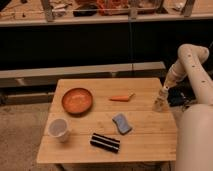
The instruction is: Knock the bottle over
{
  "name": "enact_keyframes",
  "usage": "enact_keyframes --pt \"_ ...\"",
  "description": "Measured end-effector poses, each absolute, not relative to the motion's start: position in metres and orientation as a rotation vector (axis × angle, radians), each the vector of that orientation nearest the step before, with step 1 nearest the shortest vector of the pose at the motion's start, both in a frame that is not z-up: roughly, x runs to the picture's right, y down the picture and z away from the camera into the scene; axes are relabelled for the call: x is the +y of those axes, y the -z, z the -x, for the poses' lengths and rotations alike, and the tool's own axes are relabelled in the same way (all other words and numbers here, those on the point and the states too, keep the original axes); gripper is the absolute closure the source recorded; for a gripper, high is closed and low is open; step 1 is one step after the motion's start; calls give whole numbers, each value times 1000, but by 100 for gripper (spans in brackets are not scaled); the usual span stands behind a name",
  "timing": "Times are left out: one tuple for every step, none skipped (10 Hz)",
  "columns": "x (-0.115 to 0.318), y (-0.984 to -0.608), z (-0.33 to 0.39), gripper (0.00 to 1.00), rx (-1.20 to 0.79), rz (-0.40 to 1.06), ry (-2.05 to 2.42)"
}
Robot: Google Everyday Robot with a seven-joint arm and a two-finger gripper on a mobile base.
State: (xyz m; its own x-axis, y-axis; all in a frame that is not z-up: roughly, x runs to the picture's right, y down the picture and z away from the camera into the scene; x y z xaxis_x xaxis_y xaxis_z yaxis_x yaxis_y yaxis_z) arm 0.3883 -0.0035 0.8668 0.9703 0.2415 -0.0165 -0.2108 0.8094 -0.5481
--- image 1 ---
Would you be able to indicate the black white striped eraser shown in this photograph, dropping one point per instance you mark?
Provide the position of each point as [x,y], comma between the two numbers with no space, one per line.
[106,143]

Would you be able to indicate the orange bowl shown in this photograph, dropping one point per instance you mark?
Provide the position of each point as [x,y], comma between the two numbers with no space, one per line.
[77,101]

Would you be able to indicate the wooden shelf bench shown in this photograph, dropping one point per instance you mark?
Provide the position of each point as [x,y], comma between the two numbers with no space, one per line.
[42,41]

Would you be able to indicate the orange object on shelf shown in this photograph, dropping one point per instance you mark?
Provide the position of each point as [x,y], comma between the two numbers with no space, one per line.
[101,7]

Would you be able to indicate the wooden table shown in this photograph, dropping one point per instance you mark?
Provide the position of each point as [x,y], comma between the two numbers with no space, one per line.
[153,134]

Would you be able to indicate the blue sponge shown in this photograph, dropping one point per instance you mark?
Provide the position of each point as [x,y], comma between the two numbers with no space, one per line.
[121,124]

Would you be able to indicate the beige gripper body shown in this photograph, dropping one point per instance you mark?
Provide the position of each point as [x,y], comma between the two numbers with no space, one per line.
[161,99]

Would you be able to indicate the orange carrot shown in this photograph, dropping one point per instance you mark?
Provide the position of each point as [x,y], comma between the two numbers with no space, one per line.
[122,98]

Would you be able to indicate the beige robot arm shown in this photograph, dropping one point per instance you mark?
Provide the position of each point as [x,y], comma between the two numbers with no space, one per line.
[194,151]

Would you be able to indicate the clear plastic cup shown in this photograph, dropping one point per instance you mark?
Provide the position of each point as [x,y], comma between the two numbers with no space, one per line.
[58,129]

